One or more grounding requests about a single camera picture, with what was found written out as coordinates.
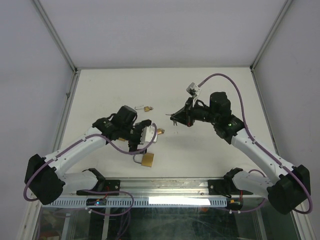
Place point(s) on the slotted grey cable duct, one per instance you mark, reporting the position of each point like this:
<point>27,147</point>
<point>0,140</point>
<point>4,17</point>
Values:
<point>140,202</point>

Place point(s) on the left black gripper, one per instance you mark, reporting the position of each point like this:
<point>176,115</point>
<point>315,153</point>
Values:
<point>133,145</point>

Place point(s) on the silver key set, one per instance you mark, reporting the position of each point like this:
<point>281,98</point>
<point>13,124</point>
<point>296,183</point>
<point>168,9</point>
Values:
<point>172,117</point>

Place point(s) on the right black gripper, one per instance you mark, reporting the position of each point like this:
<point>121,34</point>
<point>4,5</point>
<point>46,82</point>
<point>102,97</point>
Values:
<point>185,115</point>

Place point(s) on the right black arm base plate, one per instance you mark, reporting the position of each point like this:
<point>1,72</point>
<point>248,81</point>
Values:
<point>224,187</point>

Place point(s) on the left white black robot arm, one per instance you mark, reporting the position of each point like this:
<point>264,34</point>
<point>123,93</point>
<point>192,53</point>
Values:
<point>47,177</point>

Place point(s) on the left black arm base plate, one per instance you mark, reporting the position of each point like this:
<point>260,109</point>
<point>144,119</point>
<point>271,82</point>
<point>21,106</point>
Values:
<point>109,187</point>

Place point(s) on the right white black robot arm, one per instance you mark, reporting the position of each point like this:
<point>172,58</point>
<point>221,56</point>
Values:
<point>285,185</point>

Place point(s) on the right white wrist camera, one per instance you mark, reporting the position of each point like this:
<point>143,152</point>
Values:
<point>194,90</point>

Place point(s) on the aluminium front rail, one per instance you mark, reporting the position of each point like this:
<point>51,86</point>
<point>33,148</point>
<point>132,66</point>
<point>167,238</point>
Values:
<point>144,187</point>

